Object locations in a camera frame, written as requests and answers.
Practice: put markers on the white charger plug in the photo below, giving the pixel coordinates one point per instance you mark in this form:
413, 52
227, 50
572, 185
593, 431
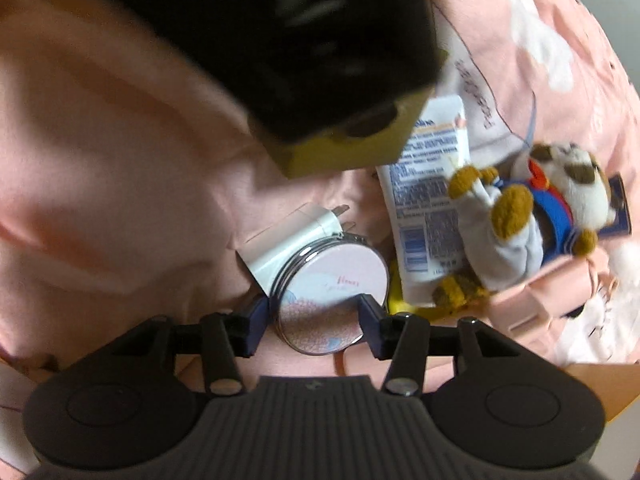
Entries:
290, 245

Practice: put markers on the black box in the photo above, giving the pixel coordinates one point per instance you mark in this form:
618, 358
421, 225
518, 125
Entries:
250, 35

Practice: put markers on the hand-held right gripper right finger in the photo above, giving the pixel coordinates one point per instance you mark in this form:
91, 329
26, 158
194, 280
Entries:
370, 330

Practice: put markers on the round pink compact mirror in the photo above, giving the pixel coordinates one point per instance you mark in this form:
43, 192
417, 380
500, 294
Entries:
325, 300

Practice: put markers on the orange cardboard box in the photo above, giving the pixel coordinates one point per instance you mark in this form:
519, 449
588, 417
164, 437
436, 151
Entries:
610, 385

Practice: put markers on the white cream tube blue print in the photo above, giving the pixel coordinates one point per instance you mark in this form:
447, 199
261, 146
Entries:
425, 200

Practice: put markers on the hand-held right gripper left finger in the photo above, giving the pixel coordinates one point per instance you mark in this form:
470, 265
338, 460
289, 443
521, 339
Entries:
257, 327

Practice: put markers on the brown plush dog blue outfit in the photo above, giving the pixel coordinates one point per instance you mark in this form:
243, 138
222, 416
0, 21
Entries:
520, 240

